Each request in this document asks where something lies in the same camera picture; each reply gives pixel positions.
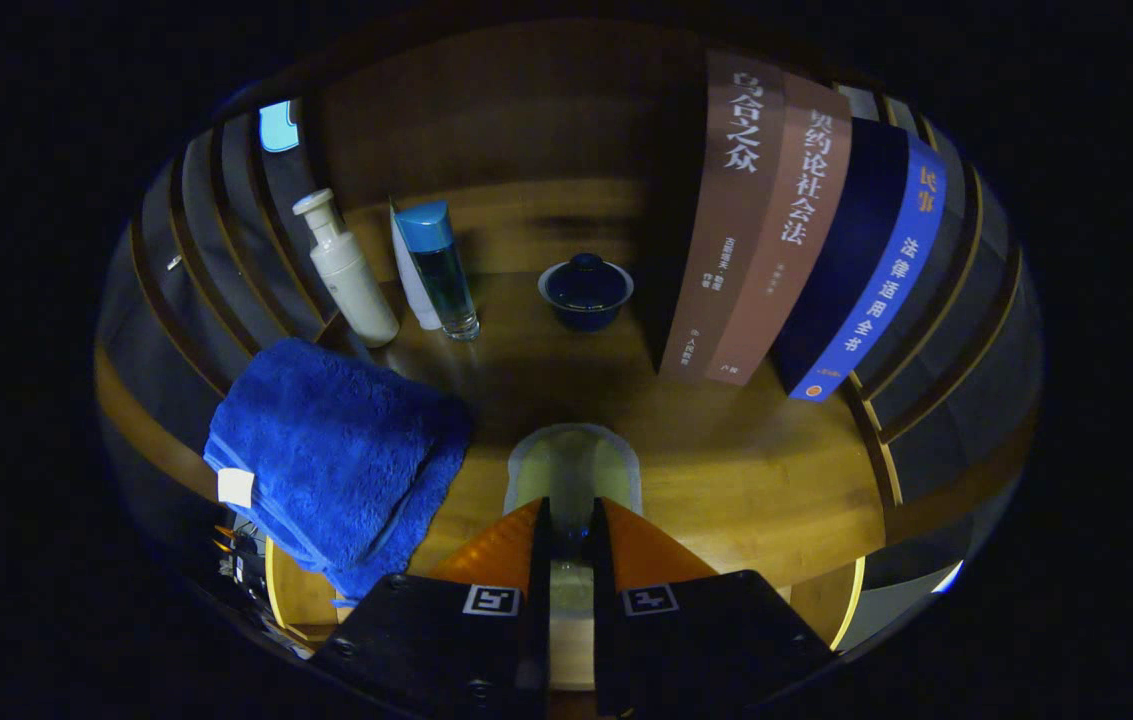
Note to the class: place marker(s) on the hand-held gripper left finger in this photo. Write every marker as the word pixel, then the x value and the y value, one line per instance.
pixel 426 640

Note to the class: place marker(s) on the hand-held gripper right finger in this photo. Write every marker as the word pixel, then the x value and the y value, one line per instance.
pixel 716 640

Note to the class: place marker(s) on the white yellow round sponge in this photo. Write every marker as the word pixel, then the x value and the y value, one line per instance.
pixel 571 465

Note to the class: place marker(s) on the wooden countertop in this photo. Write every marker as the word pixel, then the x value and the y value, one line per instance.
pixel 726 480

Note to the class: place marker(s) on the wooden cabinet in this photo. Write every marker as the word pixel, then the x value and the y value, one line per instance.
pixel 486 110

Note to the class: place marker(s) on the blue folded towel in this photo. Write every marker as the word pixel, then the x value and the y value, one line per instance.
pixel 326 450

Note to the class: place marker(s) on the white tube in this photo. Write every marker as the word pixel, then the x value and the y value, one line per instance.
pixel 411 290

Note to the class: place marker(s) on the blue capped glass bottle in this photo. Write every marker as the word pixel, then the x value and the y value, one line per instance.
pixel 446 280

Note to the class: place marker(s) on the white pump bottle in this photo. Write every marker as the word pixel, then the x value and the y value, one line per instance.
pixel 351 280

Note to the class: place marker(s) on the dark blue lidded teacup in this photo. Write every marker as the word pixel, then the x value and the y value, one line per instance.
pixel 586 290

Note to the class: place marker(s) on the blue book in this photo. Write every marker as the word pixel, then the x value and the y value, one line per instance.
pixel 876 290

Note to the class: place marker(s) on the reddish brown book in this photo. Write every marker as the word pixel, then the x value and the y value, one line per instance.
pixel 786 250

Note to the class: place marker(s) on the dark brown book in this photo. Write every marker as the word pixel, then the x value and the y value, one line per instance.
pixel 726 220

